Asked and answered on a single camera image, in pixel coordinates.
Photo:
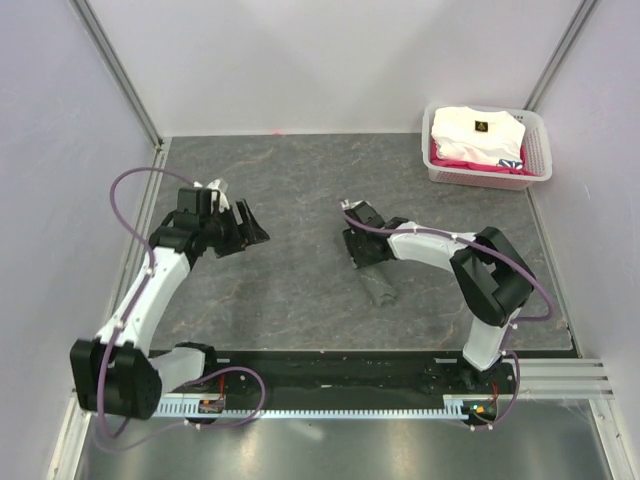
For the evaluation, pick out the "white plastic basket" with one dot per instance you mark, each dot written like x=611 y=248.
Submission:
x=535 y=145

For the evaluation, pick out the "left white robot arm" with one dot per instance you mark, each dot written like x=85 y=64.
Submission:
x=114 y=372

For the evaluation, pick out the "pink folded cloth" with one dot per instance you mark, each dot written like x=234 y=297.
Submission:
x=502 y=167

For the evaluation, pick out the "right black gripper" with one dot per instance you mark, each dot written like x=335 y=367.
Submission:
x=357 y=258

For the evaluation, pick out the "grey cloth napkin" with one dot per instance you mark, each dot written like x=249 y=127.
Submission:
x=377 y=285

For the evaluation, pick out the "white folded shirt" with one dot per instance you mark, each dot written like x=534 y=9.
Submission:
x=492 y=139

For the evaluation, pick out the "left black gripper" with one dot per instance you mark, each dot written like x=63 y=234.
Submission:
x=242 y=236

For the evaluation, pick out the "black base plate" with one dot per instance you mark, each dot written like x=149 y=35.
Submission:
x=283 y=373

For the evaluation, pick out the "light blue cable duct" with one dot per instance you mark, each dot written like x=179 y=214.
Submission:
x=193 y=407

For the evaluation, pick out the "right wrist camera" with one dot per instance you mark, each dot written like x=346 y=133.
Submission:
x=347 y=205

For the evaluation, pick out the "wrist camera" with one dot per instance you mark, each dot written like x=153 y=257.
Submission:
x=347 y=205
x=218 y=189

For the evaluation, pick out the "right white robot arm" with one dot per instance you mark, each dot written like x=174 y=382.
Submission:
x=493 y=278

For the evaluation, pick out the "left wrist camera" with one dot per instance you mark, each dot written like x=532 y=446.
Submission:
x=218 y=189

